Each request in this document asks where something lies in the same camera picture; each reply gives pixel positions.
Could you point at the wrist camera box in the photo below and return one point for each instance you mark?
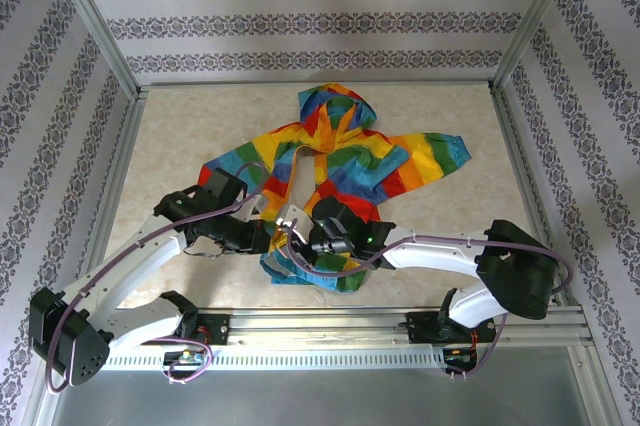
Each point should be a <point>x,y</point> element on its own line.
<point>253,211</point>
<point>292,218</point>

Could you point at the rainbow striped hooded jacket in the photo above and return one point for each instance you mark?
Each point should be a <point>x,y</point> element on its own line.
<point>360,161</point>

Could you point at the grey metal sheet panel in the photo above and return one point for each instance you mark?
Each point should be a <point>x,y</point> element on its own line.
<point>320,396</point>

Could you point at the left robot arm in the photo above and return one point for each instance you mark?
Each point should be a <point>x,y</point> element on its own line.
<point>125,266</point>

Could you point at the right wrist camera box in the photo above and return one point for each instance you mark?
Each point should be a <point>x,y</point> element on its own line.
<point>292,218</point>

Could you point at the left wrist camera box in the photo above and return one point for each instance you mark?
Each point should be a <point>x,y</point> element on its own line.
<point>253,211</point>

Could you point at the aluminium frame side rail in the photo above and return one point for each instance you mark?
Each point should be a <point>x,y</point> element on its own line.
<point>122,146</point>
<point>515,146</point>

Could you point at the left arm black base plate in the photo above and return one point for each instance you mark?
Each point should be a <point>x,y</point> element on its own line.
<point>220,328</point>

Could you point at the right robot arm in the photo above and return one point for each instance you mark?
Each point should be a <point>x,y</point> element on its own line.
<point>435,251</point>

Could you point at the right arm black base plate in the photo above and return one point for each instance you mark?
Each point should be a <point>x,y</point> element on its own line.
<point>417,328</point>

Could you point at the aluminium mounting rail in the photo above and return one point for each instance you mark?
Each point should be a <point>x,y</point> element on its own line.
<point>320,328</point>

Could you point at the aluminium frame post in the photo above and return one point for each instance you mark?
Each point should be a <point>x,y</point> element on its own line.
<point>537,16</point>
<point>90,16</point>

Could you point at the aluminium frame crossbar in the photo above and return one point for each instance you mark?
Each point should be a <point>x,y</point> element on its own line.
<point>425,82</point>

